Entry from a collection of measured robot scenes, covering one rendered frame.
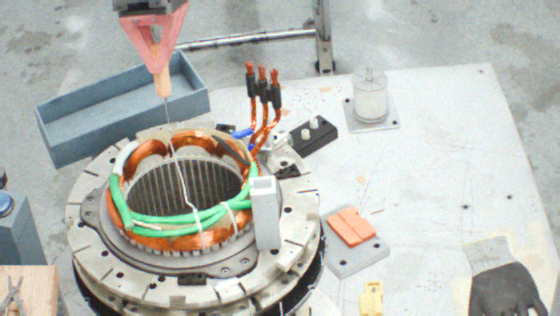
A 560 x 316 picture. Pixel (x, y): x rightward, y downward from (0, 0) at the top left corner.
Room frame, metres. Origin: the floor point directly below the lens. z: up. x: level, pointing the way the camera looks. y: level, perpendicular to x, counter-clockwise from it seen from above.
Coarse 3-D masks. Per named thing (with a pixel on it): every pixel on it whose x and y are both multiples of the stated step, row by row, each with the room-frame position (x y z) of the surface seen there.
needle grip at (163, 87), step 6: (150, 48) 1.04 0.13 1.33; (156, 48) 1.04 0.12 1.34; (156, 54) 1.04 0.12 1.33; (162, 72) 1.03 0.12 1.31; (168, 72) 1.03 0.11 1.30; (156, 78) 1.03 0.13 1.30; (162, 78) 1.03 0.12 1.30; (168, 78) 1.03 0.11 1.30; (156, 84) 1.03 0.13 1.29; (162, 84) 1.02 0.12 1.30; (168, 84) 1.03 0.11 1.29; (156, 90) 1.02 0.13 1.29; (162, 90) 1.02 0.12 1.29; (168, 90) 1.02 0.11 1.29; (162, 96) 1.02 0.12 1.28
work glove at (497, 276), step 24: (480, 240) 1.22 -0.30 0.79; (504, 240) 1.21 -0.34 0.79; (480, 264) 1.17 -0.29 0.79; (504, 264) 1.15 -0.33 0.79; (480, 288) 1.11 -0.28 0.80; (504, 288) 1.10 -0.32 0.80; (528, 288) 1.09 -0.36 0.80; (480, 312) 1.06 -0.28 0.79; (504, 312) 1.05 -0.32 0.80; (528, 312) 1.04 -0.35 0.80
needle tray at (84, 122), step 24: (120, 72) 1.36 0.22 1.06; (144, 72) 1.38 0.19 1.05; (192, 72) 1.35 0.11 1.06; (72, 96) 1.33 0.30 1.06; (96, 96) 1.35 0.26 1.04; (120, 96) 1.36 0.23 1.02; (144, 96) 1.35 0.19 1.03; (168, 96) 1.34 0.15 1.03; (192, 96) 1.29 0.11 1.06; (48, 120) 1.32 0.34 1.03; (72, 120) 1.31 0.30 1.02; (96, 120) 1.31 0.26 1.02; (120, 120) 1.25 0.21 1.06; (144, 120) 1.27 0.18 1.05; (48, 144) 1.23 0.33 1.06; (72, 144) 1.22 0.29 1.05; (96, 144) 1.24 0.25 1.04
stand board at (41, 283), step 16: (0, 272) 0.97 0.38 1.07; (16, 272) 0.97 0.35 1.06; (32, 272) 0.97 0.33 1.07; (48, 272) 0.97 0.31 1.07; (0, 288) 0.94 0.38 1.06; (32, 288) 0.94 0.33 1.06; (48, 288) 0.94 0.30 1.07; (0, 304) 0.91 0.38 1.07; (32, 304) 0.91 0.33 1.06; (48, 304) 0.91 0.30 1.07
